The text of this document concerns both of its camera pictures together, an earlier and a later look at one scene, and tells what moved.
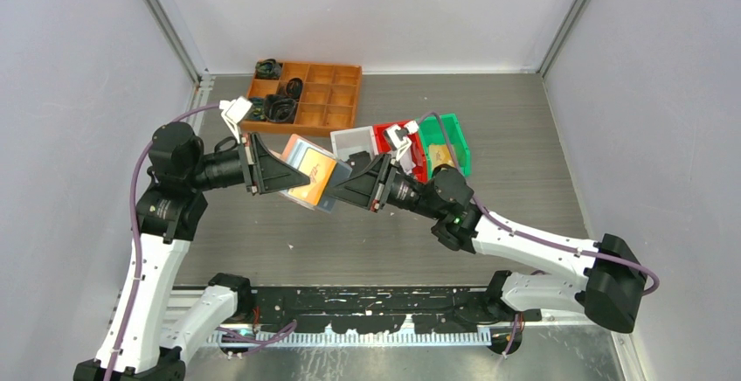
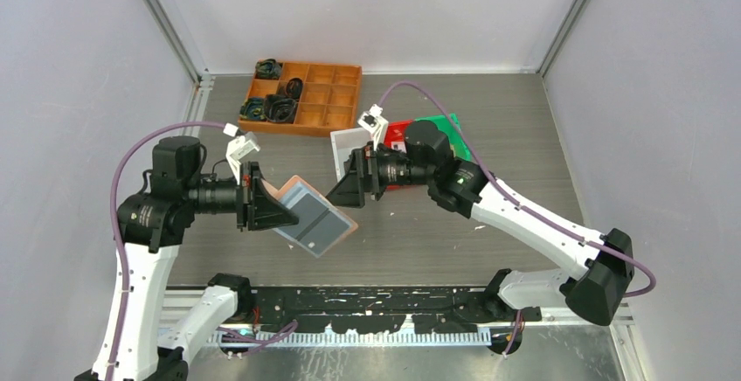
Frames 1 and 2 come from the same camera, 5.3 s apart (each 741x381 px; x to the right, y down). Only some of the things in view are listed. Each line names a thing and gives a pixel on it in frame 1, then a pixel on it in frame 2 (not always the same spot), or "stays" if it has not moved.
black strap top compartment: [267, 68] stays
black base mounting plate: [375, 309] stays
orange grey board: [294, 151] -> [321, 225]
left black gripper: [269, 174] -> [256, 204]
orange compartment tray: [328, 100] stays
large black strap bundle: [280, 109] stays
